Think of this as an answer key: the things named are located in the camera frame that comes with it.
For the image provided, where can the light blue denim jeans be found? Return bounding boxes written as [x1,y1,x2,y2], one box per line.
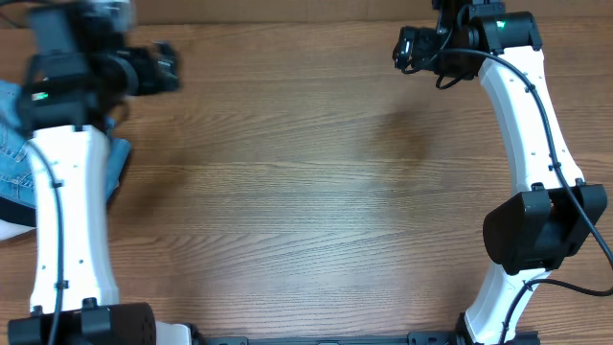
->
[1,80,132,208]

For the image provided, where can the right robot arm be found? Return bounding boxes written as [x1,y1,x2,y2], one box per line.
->
[393,0,607,344]

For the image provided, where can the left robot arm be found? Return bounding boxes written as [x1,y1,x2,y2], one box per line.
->
[8,1,198,344]

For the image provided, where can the folded black garment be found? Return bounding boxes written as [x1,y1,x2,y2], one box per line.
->
[0,197,36,228]

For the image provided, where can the folded cream white garment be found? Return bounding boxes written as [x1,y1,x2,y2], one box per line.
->
[0,219,34,242]

